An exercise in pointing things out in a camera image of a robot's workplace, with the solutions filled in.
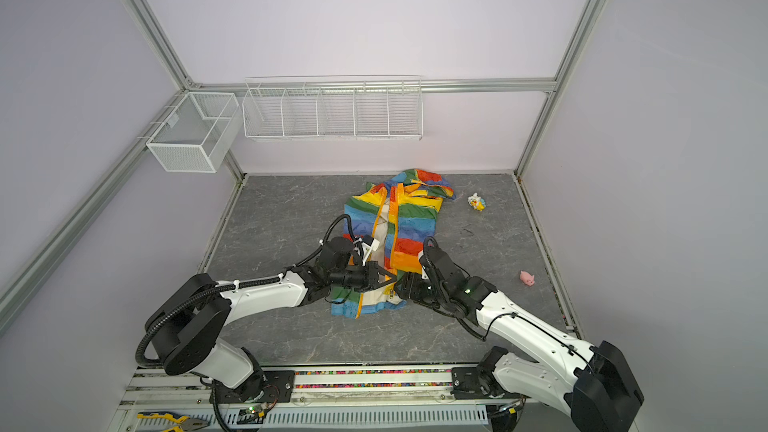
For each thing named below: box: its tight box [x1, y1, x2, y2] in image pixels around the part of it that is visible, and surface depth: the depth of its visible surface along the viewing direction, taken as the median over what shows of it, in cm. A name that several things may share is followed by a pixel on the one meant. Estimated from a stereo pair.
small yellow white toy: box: [468, 192, 487, 212], surface depth 110 cm
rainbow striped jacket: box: [330, 169, 456, 319], surface depth 104 cm
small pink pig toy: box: [519, 270, 535, 287], surface depth 92 cm
